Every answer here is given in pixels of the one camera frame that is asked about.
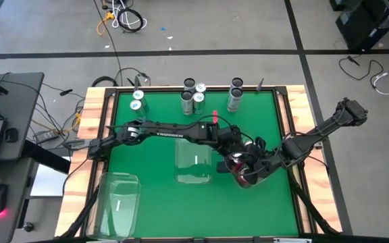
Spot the black computer tower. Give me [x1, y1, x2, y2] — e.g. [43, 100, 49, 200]
[335, 0, 389, 51]

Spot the clear plastic bin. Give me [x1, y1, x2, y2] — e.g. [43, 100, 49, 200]
[85, 171, 142, 241]
[173, 136, 213, 185]
[230, 134, 276, 190]

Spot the black power adapter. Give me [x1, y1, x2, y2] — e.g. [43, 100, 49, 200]
[34, 130, 59, 144]

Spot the dark grey desk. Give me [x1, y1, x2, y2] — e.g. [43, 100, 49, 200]
[0, 72, 45, 243]

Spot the green table mat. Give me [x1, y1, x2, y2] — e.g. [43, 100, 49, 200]
[98, 90, 299, 239]

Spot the green can blue tab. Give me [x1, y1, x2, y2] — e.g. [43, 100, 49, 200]
[129, 99, 147, 123]
[132, 89, 150, 112]
[194, 82, 207, 97]
[192, 91, 206, 115]

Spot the long black floor cable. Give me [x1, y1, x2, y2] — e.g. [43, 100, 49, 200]
[93, 0, 124, 87]

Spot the black cable coil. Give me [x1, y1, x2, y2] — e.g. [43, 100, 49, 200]
[116, 7, 145, 34]

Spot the white cable coil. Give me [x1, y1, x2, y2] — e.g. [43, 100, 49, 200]
[111, 0, 148, 30]

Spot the small black puck device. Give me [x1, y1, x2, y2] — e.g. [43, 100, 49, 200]
[4, 127, 19, 143]

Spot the yellow cable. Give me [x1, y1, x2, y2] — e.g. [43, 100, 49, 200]
[32, 113, 82, 134]
[96, 11, 116, 36]

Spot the black cable with plug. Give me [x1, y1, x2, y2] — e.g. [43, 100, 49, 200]
[338, 55, 384, 82]

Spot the thick black cable loop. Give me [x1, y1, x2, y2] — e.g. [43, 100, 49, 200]
[91, 76, 120, 88]

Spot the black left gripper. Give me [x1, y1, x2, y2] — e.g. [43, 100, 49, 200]
[214, 125, 257, 173]

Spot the silver can black top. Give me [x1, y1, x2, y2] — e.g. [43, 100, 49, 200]
[180, 90, 195, 116]
[230, 77, 244, 94]
[183, 77, 197, 95]
[227, 86, 244, 113]

